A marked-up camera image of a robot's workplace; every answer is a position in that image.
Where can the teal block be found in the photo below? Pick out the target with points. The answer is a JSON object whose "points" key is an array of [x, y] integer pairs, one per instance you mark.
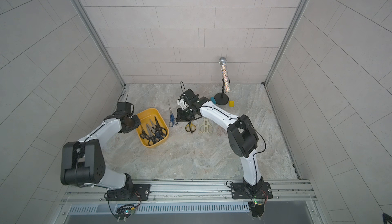
{"points": [[213, 100]]}

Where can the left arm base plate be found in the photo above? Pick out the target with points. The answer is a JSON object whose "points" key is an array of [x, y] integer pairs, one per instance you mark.
{"points": [[138, 192]]}

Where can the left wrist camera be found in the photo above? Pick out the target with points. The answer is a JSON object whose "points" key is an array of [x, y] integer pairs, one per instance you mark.
{"points": [[125, 107]]}

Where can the blue handled scissors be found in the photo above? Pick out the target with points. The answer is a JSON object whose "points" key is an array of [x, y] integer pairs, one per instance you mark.
{"points": [[172, 121]]}

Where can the black ring handled scissors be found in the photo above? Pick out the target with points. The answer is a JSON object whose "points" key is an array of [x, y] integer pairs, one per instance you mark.
{"points": [[144, 135]]}

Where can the aluminium mounting rail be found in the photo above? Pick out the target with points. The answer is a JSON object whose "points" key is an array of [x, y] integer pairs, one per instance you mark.
{"points": [[187, 191]]}

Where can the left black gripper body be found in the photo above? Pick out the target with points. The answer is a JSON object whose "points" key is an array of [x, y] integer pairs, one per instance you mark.
{"points": [[134, 122]]}

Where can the cream handled kitchen scissors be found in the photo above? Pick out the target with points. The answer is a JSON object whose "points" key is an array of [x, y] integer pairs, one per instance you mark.
{"points": [[206, 126]]}

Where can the black pointed scissors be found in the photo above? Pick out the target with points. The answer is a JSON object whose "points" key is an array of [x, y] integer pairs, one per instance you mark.
{"points": [[159, 131]]}

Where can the left controller board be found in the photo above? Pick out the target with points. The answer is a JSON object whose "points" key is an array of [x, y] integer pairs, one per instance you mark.
{"points": [[124, 212]]}

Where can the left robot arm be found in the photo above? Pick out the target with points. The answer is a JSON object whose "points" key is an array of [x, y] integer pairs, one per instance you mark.
{"points": [[83, 163]]}

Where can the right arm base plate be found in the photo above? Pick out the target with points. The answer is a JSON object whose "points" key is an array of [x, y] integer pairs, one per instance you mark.
{"points": [[246, 191]]}

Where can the pink handled scissors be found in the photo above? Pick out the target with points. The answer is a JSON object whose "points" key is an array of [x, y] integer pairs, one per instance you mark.
{"points": [[221, 131]]}

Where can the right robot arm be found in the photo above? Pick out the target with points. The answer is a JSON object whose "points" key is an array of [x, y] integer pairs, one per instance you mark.
{"points": [[243, 138]]}

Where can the yellow plastic storage box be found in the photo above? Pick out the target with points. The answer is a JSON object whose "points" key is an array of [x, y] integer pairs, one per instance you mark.
{"points": [[147, 117]]}

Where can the right controller board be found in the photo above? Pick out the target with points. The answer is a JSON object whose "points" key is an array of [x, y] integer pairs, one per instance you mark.
{"points": [[256, 209]]}

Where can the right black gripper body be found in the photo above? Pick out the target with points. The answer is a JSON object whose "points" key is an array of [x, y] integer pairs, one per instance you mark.
{"points": [[187, 113]]}

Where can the yellow handled scissors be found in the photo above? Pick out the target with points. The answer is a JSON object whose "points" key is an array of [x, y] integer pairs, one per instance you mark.
{"points": [[190, 127]]}

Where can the glitter microphone on stand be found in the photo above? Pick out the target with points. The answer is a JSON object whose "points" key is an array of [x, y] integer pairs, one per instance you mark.
{"points": [[222, 98]]}

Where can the controller board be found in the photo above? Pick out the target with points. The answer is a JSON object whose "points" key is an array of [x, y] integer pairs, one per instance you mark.
{"points": [[256, 209], [124, 212]]}

